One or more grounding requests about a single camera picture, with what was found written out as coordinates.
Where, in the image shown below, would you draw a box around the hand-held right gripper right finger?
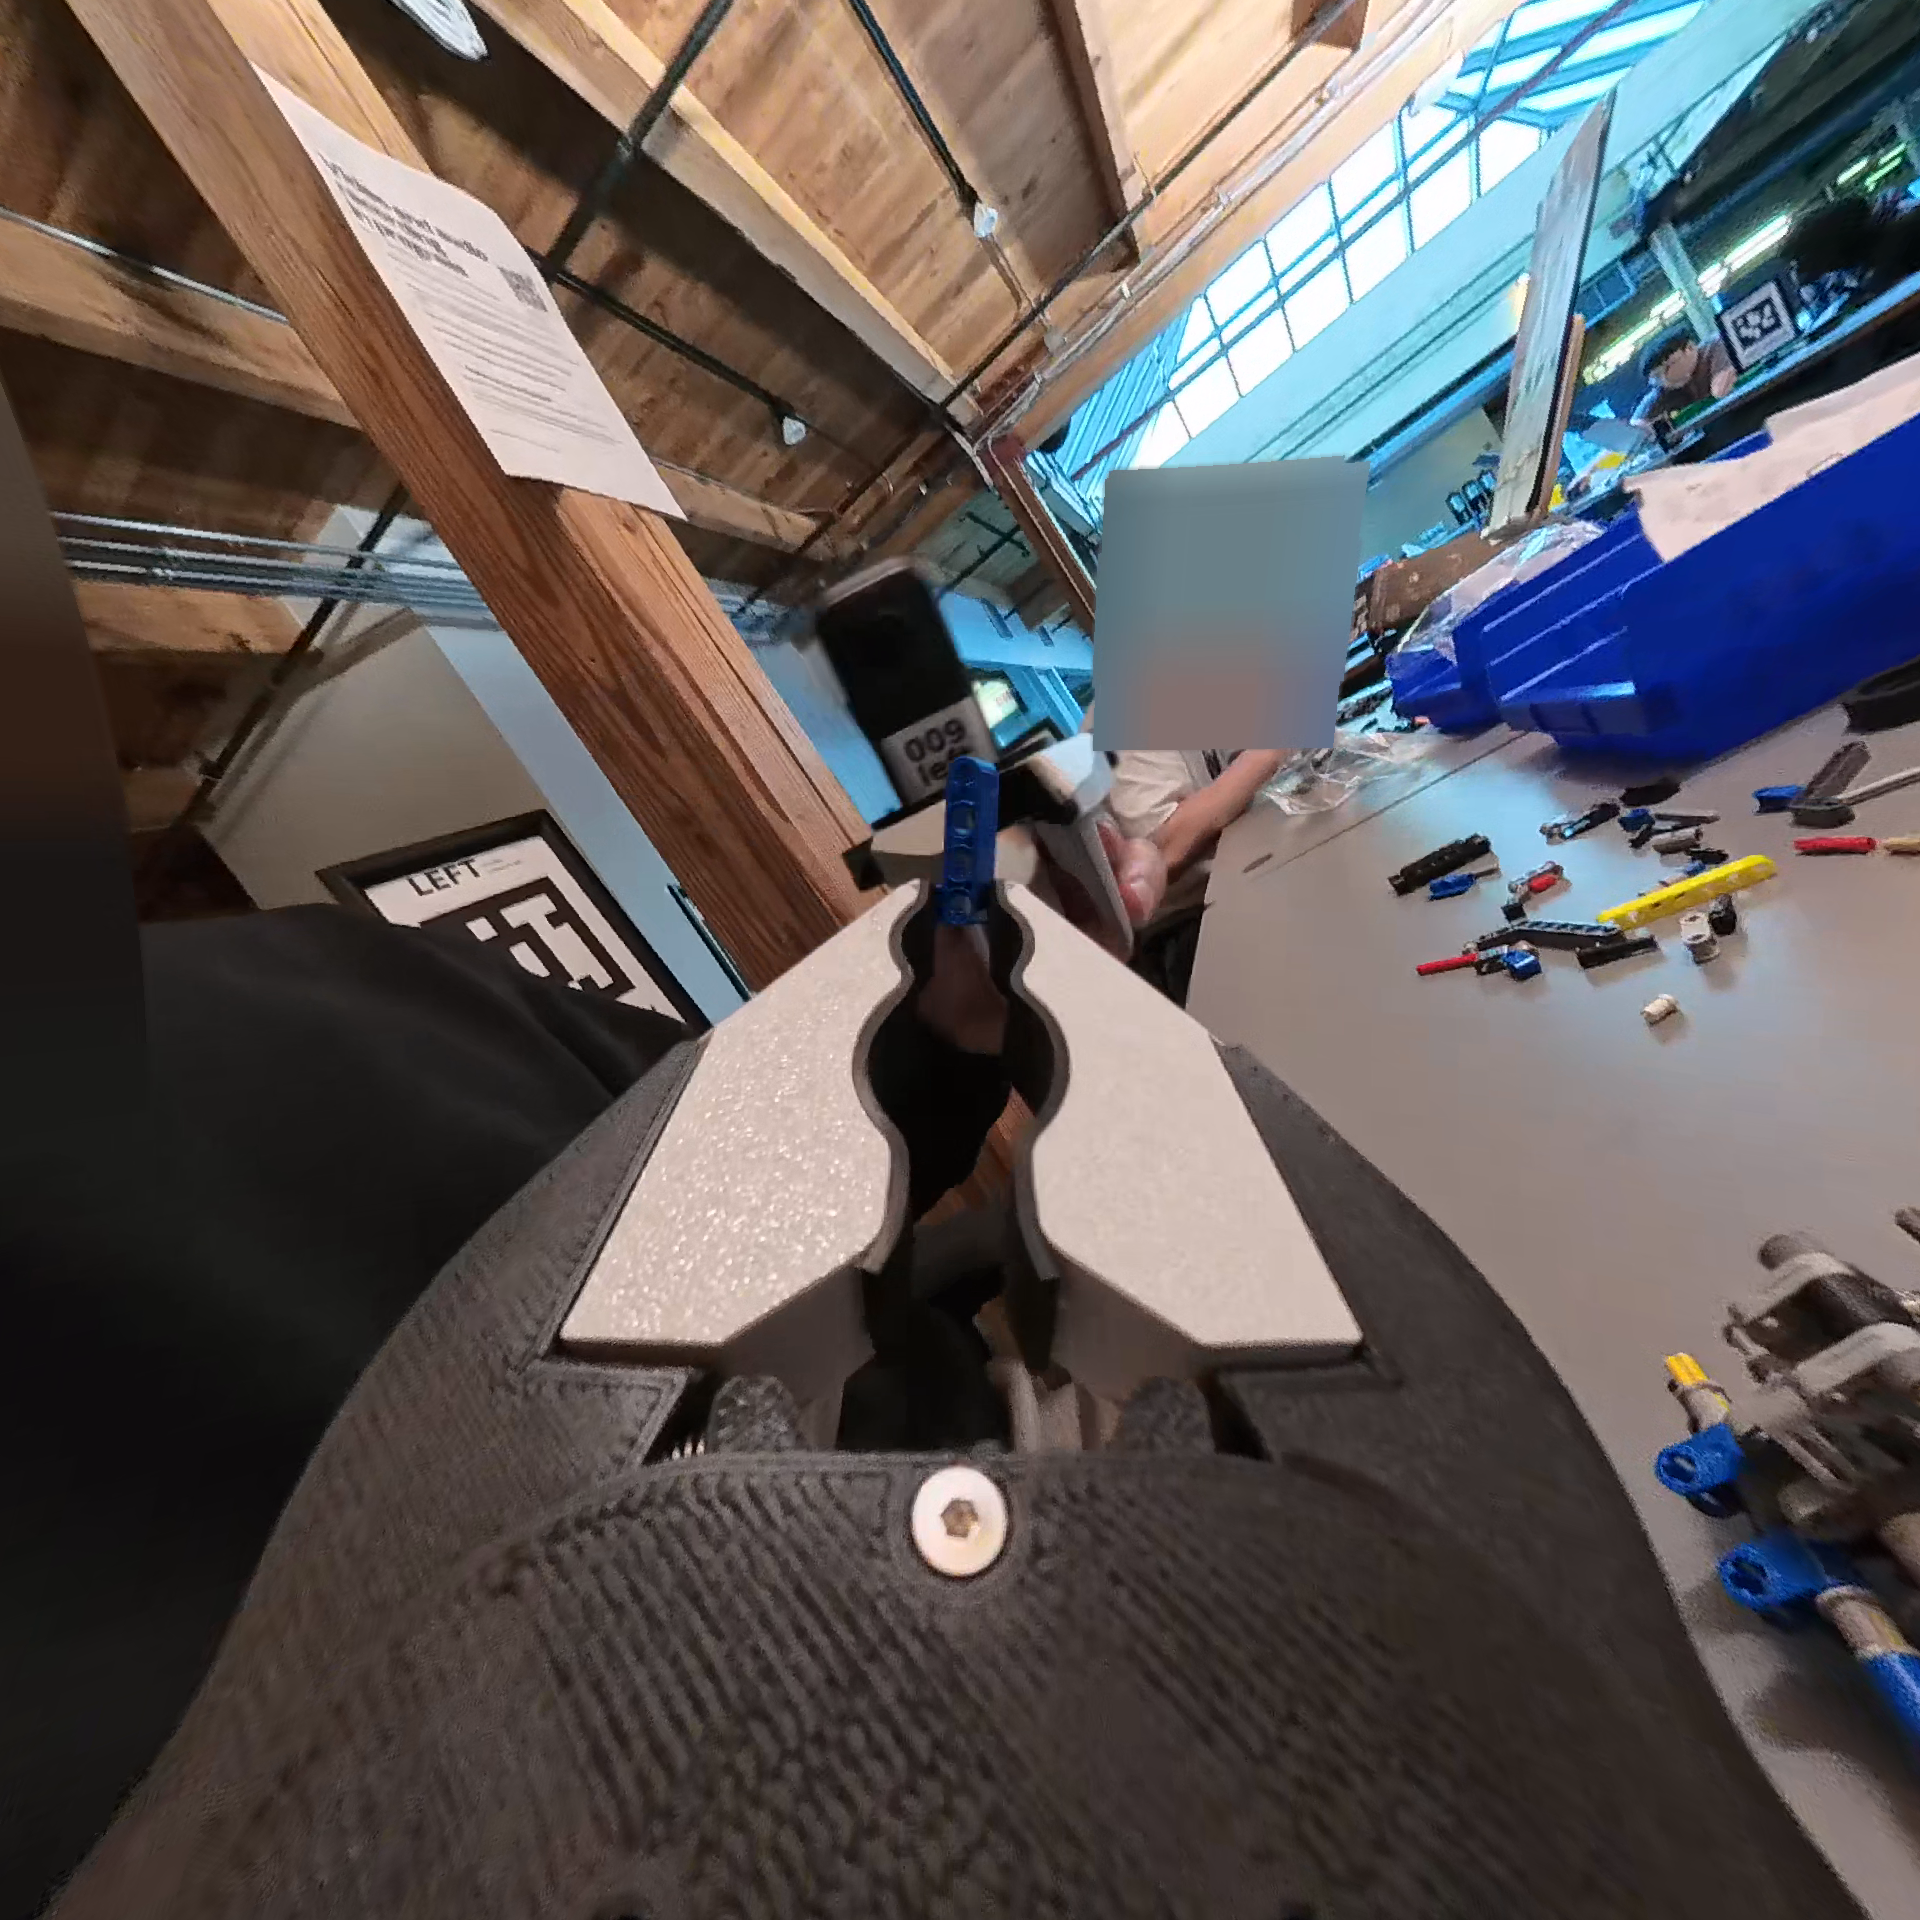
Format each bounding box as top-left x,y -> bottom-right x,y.
994,882 -> 1367,1359

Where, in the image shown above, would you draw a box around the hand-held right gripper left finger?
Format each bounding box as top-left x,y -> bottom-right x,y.
559,882 -> 927,1354

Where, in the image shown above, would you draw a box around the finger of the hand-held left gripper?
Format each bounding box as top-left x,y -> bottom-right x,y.
1030,743 -> 1138,957
872,810 -> 1059,902

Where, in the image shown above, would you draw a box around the blue angled lego beam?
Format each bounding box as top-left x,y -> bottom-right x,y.
933,755 -> 1000,923

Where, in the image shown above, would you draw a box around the grey blue lego assembly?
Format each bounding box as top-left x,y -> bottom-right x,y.
1654,1199 -> 1920,1771

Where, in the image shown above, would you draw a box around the scattered loose lego pieces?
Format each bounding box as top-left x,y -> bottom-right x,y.
1387,773 -> 1920,1028

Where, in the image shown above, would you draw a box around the person's left hand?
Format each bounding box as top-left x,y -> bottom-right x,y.
919,922 -> 1015,1058

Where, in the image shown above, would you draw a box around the clear plastic bag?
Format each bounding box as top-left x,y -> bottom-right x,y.
1258,727 -> 1450,818
1400,517 -> 1629,647

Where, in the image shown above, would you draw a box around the small blue plastic bin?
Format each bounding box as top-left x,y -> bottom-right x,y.
1383,591 -> 1509,737

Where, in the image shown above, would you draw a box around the printed paper notice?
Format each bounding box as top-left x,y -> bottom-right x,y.
255,66 -> 688,522

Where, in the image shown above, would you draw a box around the skylight window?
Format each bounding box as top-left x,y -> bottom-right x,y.
1050,0 -> 1652,474

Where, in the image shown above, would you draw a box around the large blue plastic bin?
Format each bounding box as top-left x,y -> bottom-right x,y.
1451,412 -> 1920,761

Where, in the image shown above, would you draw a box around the metal conduit pipes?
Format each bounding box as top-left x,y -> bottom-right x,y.
53,509 -> 495,625

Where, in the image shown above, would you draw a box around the cardboard sign board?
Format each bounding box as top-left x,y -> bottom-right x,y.
1485,86 -> 1618,540

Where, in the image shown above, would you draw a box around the black hand tool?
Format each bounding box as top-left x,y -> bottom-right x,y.
1788,738 -> 1876,833

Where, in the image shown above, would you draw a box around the crumpled white paper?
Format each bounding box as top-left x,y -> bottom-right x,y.
1627,351 -> 1920,527

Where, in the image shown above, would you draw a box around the black white fiducial marker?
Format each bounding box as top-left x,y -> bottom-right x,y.
1715,270 -> 1800,369

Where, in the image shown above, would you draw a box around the wooden post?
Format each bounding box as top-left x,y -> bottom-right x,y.
59,0 -> 902,993

